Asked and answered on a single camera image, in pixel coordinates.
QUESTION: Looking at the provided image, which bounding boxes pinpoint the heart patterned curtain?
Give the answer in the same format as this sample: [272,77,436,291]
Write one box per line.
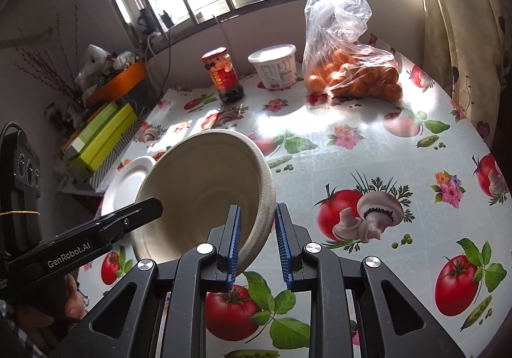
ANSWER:
[416,0,512,151]

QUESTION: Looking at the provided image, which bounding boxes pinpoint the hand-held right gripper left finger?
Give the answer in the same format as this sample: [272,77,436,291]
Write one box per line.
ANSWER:
[60,204,243,358]

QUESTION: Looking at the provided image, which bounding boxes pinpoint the large beige paper bowl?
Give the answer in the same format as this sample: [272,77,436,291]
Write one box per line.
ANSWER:
[131,129,277,276]

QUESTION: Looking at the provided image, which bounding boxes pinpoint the white plastic tub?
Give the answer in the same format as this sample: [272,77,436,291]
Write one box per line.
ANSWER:
[248,44,298,90]

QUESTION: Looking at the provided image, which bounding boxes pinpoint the dark cable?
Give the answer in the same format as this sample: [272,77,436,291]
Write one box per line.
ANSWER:
[159,32,173,99]

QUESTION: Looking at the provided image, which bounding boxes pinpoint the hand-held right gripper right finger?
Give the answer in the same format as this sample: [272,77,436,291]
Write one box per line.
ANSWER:
[275,203,467,358]

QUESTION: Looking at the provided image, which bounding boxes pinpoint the person's left hand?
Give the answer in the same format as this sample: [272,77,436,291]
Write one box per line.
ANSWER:
[60,272,91,321]

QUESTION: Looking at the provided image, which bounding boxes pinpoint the plastic bag of oranges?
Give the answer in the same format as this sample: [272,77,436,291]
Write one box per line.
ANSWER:
[302,0,404,102]

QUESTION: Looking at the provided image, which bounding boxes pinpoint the grey patterned box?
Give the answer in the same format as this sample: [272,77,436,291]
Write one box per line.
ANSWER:
[88,130,137,191]

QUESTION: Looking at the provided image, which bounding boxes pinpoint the fruit printed tablecloth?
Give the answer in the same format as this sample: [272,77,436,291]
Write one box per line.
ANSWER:
[76,34,512,358]

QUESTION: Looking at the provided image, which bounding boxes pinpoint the red label sauce jar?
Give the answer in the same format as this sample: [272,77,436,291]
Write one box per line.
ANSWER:
[201,47,244,104]

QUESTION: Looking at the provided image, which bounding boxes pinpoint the white plastic bag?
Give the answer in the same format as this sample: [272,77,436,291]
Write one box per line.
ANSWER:
[75,44,110,91]

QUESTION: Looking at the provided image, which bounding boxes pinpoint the lime green box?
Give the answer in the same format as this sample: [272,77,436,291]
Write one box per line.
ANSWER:
[66,103,137,172]

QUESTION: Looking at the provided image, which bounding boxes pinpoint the small white foam plate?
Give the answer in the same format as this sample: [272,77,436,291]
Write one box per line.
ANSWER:
[101,156,157,219]

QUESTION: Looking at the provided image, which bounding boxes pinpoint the green white box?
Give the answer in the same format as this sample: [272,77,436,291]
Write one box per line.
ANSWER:
[60,101,121,155]

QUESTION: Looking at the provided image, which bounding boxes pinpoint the dried branches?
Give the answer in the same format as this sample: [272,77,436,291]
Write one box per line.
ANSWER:
[16,34,81,103]

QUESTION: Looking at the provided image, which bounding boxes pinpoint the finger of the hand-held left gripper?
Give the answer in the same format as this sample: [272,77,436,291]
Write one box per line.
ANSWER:
[42,197,164,251]

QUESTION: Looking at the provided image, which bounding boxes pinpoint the orange plastic basin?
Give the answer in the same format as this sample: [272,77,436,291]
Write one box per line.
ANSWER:
[82,62,148,107]

